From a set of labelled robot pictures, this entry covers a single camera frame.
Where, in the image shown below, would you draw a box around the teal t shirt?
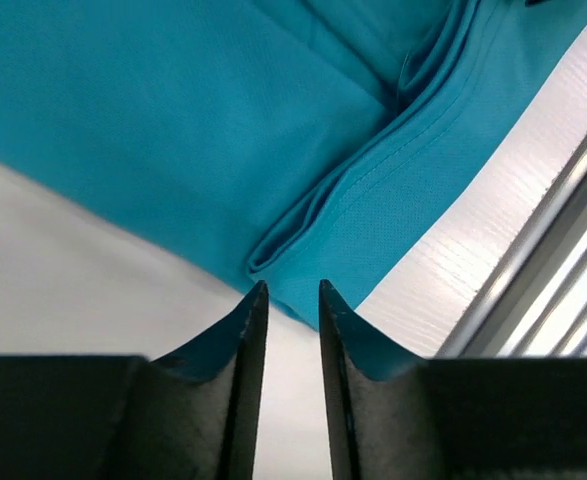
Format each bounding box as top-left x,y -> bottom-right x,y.
0,1 -> 587,325

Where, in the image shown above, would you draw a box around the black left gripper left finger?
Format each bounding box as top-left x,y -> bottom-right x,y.
0,283 -> 268,479

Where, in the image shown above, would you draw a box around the aluminium rail beam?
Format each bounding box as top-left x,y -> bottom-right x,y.
438,134 -> 587,357

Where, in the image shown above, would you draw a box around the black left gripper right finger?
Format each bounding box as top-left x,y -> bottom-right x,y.
319,281 -> 587,479

